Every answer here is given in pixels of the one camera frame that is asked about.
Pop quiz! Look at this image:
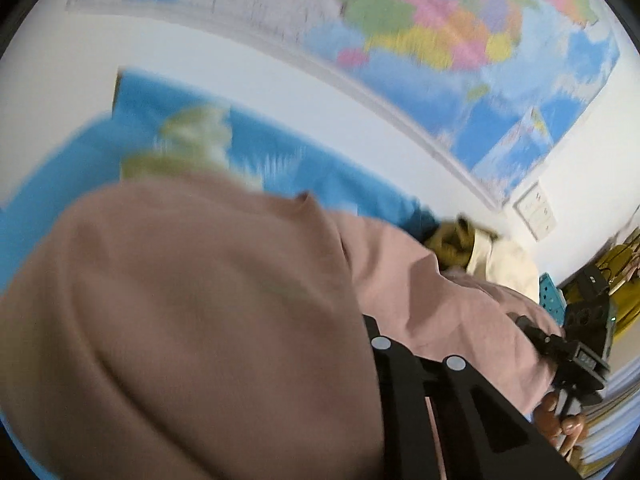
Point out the teal plastic crate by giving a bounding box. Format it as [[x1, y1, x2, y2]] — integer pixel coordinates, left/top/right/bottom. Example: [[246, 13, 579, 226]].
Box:
[[537, 272, 568, 333]]

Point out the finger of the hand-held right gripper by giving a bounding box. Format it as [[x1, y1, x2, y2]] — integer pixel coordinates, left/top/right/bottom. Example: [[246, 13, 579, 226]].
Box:
[[514, 313, 576, 362]]

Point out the olive brown cloth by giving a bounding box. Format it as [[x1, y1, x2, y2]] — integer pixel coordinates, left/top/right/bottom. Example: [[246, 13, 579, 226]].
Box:
[[424, 214, 497, 272]]

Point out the striped cloth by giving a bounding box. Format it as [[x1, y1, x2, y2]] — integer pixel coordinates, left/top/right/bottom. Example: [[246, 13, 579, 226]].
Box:
[[565, 360, 640, 476]]

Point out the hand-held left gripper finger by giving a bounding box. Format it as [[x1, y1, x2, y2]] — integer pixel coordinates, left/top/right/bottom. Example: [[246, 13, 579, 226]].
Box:
[[361, 313, 583, 480]]

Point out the person's right hand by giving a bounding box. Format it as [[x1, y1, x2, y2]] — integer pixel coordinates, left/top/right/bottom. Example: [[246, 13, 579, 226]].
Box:
[[531, 389, 590, 458]]

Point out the colourful wall map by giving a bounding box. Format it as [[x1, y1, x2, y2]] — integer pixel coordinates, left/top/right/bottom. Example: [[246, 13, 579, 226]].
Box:
[[65, 0, 622, 207]]

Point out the blue map-print sheet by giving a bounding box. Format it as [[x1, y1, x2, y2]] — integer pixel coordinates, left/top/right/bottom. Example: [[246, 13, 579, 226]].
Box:
[[0, 66, 441, 293]]

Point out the pink jacket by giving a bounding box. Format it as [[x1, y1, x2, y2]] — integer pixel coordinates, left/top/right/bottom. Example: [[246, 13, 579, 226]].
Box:
[[0, 175, 568, 480]]

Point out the cream garment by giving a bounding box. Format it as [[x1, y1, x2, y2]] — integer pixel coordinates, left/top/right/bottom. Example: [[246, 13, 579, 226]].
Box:
[[466, 227, 542, 305]]

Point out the yellow rack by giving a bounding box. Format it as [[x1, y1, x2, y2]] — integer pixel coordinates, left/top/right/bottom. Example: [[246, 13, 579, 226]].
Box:
[[557, 227, 640, 343]]

